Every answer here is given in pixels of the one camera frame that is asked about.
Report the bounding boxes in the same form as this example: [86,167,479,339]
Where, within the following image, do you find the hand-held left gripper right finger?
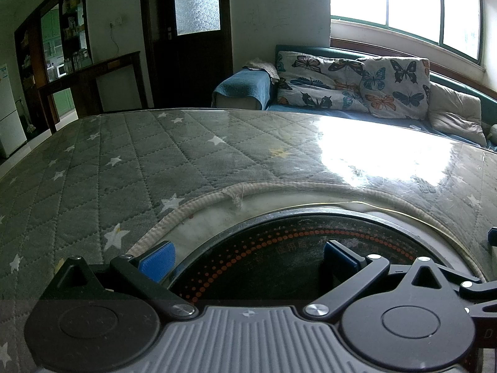
[305,240,461,321]

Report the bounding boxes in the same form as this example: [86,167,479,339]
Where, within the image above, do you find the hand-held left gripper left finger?
[50,241,197,321]

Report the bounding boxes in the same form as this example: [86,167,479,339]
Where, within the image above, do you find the round black induction cooktop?
[169,208,447,307]

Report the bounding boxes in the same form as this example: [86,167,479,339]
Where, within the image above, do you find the grey quilted star table cover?
[0,108,497,373]

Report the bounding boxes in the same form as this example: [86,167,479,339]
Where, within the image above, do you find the beige pillow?
[428,81,488,146]

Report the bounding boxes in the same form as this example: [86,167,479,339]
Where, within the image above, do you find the square butterfly print pillow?
[359,56,431,120]

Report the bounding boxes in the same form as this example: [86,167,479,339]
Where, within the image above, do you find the long butterfly print pillow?
[276,50,369,113]

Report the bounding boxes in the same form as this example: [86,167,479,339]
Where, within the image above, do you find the blue armrest cover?
[212,68,272,110]

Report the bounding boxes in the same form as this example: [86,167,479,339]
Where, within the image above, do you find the dark wooden console table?
[38,51,150,133]

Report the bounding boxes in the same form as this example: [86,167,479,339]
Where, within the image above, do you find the dark wooden glass door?
[140,0,234,109]

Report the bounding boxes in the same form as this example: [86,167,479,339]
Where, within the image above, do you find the white refrigerator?
[0,63,28,159]

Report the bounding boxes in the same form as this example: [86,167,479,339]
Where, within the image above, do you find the small pale folded cloth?
[244,58,280,82]

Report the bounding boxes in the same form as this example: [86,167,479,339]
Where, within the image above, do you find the teal sofa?
[212,44,497,154]

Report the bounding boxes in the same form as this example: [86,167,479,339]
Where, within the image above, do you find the dark wooden display cabinet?
[15,0,94,125]

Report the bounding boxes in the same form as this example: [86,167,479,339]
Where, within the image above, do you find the wall socket with cable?
[110,16,124,53]

